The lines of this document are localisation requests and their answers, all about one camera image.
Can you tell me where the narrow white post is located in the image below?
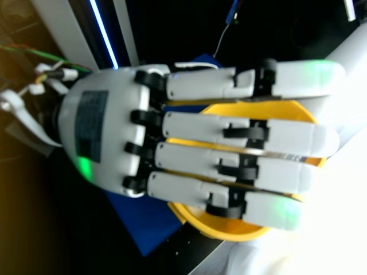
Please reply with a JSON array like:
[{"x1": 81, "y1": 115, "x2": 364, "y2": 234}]
[{"x1": 112, "y1": 0, "x2": 141, "y2": 68}]

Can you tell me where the small white bar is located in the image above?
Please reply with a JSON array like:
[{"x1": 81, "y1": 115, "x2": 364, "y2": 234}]
[{"x1": 343, "y1": 0, "x2": 357, "y2": 22}]

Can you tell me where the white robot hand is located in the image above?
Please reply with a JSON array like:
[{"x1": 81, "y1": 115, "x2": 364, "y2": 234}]
[{"x1": 58, "y1": 58, "x2": 347, "y2": 232}]

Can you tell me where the blue-white light strip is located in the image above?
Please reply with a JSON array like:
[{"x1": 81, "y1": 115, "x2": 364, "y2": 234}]
[{"x1": 88, "y1": 0, "x2": 120, "y2": 69}]

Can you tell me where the thin white cable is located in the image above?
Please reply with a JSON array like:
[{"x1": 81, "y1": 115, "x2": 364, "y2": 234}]
[{"x1": 213, "y1": 22, "x2": 231, "y2": 58}]

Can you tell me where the blue table cloth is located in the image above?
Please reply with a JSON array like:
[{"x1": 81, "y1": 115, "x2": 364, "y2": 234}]
[{"x1": 102, "y1": 53, "x2": 225, "y2": 258}]

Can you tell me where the wide white post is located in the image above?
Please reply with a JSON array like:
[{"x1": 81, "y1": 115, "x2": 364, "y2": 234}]
[{"x1": 30, "y1": 0, "x2": 101, "y2": 71}]

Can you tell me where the small blue circuit board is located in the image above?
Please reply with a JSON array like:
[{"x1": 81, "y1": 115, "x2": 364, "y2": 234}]
[{"x1": 225, "y1": 0, "x2": 240, "y2": 26}]

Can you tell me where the yellow plastic basket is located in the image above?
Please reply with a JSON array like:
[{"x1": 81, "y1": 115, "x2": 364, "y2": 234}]
[{"x1": 163, "y1": 99, "x2": 328, "y2": 243}]

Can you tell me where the large white rounded cover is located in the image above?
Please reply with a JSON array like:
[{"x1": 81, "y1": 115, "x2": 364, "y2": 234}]
[{"x1": 226, "y1": 22, "x2": 367, "y2": 275}]

